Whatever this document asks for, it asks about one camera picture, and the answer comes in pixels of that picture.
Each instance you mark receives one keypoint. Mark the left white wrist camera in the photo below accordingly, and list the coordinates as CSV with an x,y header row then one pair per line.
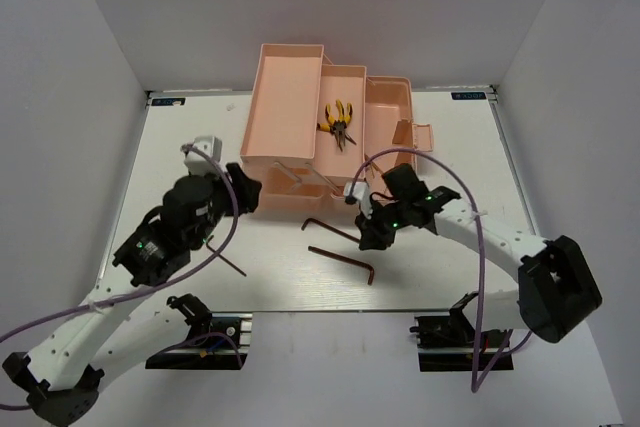
x,y
202,154

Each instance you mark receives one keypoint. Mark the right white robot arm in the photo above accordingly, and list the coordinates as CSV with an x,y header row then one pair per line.
x,y
555,289

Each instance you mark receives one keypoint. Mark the small dark hex key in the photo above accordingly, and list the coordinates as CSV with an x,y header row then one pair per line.
x,y
210,247

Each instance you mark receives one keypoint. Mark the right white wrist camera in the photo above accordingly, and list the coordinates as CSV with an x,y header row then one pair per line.
x,y
358,193

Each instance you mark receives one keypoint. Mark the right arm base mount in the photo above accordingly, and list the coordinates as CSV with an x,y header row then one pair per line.
x,y
441,352

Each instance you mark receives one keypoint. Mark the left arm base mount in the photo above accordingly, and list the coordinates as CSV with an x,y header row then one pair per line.
x,y
214,341

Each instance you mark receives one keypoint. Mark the yellow needle nose pliers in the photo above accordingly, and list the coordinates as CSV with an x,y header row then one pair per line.
x,y
345,127

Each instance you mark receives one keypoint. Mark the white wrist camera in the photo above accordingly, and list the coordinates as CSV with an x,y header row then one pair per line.
x,y
202,154
358,193

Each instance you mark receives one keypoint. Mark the yellow side cutter pliers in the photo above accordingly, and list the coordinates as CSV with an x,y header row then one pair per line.
x,y
330,124

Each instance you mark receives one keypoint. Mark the pink plastic tool box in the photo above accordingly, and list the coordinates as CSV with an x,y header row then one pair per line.
x,y
312,124

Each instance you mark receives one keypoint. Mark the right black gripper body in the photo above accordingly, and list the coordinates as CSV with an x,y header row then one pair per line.
x,y
385,222

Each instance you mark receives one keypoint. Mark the long hex key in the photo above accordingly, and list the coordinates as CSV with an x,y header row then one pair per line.
x,y
345,260
329,228

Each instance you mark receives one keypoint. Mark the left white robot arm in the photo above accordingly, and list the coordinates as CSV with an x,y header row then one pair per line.
x,y
61,376

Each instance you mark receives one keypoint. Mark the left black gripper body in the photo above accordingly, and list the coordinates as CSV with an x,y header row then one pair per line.
x,y
224,204

